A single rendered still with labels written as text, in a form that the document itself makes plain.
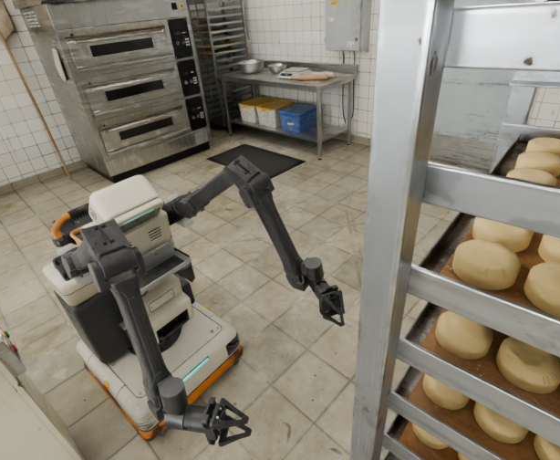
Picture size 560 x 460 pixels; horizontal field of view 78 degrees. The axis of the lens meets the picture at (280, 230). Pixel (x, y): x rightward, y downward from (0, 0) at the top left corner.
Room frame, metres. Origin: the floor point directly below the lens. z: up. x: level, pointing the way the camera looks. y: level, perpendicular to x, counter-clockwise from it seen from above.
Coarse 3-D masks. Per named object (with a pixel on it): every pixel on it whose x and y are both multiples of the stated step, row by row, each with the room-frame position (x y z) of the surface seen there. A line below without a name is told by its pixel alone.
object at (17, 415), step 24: (0, 360) 0.74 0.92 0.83; (0, 384) 0.71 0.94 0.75; (24, 384) 0.78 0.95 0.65; (0, 408) 0.68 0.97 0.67; (24, 408) 0.72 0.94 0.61; (48, 408) 0.87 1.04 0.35; (0, 432) 0.66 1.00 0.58; (24, 432) 0.69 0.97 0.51; (48, 432) 0.72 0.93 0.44; (0, 456) 0.62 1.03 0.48; (24, 456) 0.65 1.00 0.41; (48, 456) 0.69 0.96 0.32; (72, 456) 0.73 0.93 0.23
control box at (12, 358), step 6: (0, 330) 0.87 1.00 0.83; (6, 342) 0.82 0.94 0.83; (12, 348) 0.84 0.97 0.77; (6, 354) 0.79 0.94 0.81; (12, 354) 0.79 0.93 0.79; (18, 354) 0.86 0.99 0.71; (6, 360) 0.78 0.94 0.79; (12, 360) 0.79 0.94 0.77; (18, 360) 0.80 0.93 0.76; (12, 366) 0.78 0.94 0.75; (18, 366) 0.79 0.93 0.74; (24, 366) 0.80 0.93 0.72; (18, 372) 0.78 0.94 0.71
